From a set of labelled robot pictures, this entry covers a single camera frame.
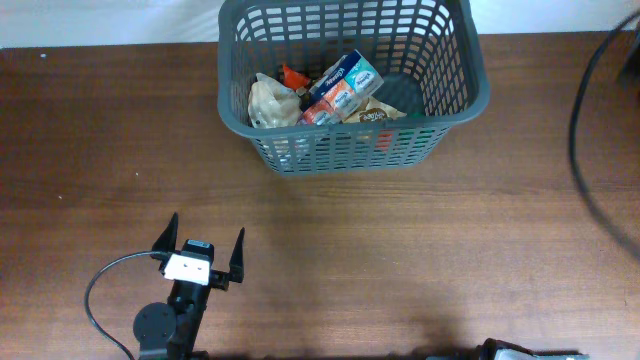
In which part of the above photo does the multicolour tissue pack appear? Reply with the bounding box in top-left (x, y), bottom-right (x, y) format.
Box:
top-left (282, 50), bottom-right (384, 126)

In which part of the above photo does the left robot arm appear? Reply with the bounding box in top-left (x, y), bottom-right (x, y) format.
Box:
top-left (133, 214), bottom-right (245, 360)

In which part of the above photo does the green lid jar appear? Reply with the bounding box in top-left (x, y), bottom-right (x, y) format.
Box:
top-left (394, 114), bottom-right (441, 158)

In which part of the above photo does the grey plastic shopping basket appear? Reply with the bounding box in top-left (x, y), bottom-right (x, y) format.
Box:
top-left (218, 0), bottom-right (490, 175)

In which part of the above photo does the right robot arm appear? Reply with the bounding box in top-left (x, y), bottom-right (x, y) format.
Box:
top-left (471, 338), bottom-right (591, 360)

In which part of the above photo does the orange pasta packet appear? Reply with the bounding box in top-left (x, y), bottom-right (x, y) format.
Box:
top-left (279, 63), bottom-right (396, 151)

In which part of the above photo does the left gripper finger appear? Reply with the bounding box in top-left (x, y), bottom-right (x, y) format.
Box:
top-left (229, 228), bottom-right (245, 283)
top-left (151, 212), bottom-right (179, 253)

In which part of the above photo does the beige snack bag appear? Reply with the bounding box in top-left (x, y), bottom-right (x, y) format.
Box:
top-left (307, 54), bottom-right (407, 125)

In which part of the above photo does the beige cookie bag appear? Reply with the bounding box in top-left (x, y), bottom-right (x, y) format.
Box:
top-left (247, 73), bottom-right (302, 129)

